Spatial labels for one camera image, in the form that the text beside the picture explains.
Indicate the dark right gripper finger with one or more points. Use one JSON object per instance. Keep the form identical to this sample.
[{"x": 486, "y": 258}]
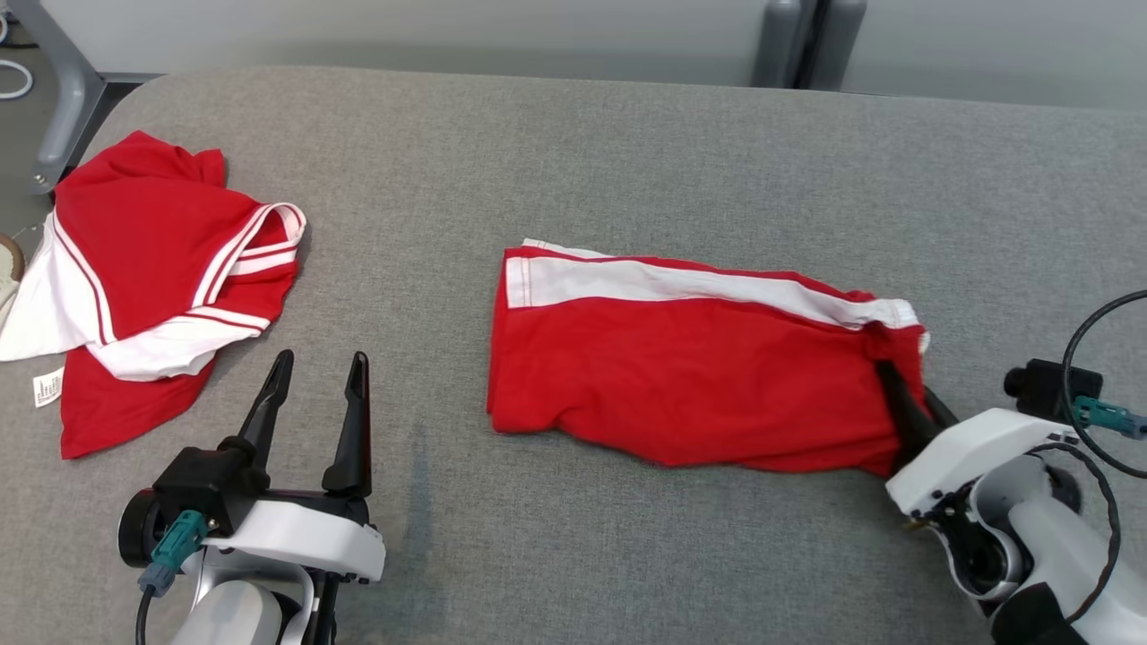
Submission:
[
  {"x": 907, "y": 421},
  {"x": 941, "y": 412}
]

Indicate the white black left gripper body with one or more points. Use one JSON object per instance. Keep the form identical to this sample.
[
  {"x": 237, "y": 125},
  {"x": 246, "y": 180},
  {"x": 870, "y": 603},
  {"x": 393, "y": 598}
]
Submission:
[{"x": 305, "y": 542}]

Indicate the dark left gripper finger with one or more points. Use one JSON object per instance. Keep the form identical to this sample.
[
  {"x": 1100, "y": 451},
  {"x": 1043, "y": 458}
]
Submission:
[
  {"x": 354, "y": 439},
  {"x": 264, "y": 421}
]

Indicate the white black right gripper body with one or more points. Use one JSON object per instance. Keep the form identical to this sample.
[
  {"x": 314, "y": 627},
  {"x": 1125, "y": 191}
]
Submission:
[{"x": 968, "y": 448}]

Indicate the red shorts with white stripe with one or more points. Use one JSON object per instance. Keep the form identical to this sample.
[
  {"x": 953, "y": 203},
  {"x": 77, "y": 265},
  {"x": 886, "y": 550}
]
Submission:
[{"x": 699, "y": 385}]

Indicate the red white basketball jersey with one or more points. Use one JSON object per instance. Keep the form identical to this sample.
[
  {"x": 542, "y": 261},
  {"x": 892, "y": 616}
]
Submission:
[{"x": 143, "y": 242}]

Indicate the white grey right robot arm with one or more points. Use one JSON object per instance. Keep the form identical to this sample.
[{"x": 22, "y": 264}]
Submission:
[{"x": 1048, "y": 537}]

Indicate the white plastic laundry basket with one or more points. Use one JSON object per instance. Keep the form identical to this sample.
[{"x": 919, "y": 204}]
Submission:
[{"x": 11, "y": 255}]

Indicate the grey metal table leg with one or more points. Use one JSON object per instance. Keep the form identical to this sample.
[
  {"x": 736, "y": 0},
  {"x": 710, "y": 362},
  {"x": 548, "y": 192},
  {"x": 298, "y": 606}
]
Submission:
[{"x": 67, "y": 98}]

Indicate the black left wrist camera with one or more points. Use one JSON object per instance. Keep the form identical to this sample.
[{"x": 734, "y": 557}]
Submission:
[{"x": 202, "y": 484}]

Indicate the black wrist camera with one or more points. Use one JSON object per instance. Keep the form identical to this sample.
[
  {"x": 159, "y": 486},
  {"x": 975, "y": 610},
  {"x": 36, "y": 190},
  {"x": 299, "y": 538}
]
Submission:
[
  {"x": 202, "y": 484},
  {"x": 1039, "y": 385}
]

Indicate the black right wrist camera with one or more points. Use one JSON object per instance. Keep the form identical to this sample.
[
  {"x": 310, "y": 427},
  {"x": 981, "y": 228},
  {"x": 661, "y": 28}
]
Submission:
[{"x": 1039, "y": 385}]

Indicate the grey partition post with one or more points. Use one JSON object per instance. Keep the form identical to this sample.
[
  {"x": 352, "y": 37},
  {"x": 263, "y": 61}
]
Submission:
[{"x": 780, "y": 40}]

